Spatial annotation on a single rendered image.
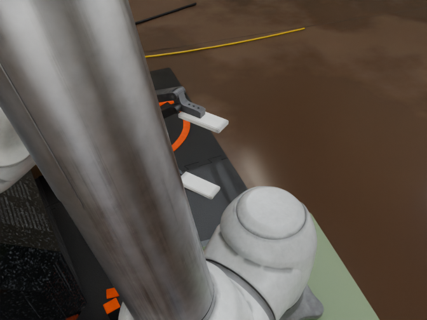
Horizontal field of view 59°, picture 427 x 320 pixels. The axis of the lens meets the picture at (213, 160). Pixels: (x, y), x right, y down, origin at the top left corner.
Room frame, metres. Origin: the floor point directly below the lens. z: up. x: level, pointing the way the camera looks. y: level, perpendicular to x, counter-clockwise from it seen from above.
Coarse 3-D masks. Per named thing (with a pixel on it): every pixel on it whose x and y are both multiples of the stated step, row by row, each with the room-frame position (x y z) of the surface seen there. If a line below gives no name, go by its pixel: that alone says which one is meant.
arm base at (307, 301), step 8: (304, 288) 0.35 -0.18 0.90; (304, 296) 0.33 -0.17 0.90; (312, 296) 0.34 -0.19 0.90; (296, 304) 0.31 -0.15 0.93; (304, 304) 0.32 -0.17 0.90; (312, 304) 0.32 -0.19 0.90; (320, 304) 0.32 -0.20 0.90; (288, 312) 0.29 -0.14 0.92; (296, 312) 0.30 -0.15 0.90; (304, 312) 0.30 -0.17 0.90; (312, 312) 0.30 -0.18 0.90; (320, 312) 0.31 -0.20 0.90
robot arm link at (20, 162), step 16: (0, 112) 0.38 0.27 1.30; (0, 128) 0.39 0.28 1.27; (0, 144) 0.39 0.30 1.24; (16, 144) 0.41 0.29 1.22; (0, 160) 0.39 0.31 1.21; (16, 160) 0.40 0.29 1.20; (32, 160) 0.43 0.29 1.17; (0, 176) 0.39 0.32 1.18; (16, 176) 0.41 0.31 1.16; (0, 192) 0.39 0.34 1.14
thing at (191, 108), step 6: (180, 90) 0.47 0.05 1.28; (180, 96) 0.46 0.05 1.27; (174, 102) 0.46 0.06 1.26; (180, 102) 0.45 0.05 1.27; (186, 102) 0.46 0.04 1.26; (186, 108) 0.45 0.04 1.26; (192, 108) 0.44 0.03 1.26; (198, 108) 0.45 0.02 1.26; (204, 108) 0.45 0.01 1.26; (192, 114) 0.44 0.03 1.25; (198, 114) 0.44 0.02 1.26; (204, 114) 0.45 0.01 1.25
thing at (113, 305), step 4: (112, 300) 0.72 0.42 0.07; (116, 300) 0.72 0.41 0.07; (104, 304) 0.70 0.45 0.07; (108, 304) 0.70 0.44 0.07; (112, 304) 0.70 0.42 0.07; (116, 304) 0.70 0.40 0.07; (104, 308) 0.69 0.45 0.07; (108, 308) 0.69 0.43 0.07; (112, 308) 0.69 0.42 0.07; (116, 308) 0.69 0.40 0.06; (108, 312) 0.67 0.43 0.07; (112, 312) 0.67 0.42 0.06; (116, 312) 0.67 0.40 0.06; (112, 316) 0.66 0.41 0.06; (116, 316) 0.66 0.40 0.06
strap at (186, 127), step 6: (162, 102) 2.21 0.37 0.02; (168, 102) 2.21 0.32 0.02; (186, 126) 1.94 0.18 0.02; (186, 132) 1.88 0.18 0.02; (180, 138) 1.81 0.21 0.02; (174, 144) 1.76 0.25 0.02; (180, 144) 1.76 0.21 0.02; (174, 150) 1.70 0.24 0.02; (114, 288) 0.80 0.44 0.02; (108, 294) 0.77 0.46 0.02; (114, 294) 0.77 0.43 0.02
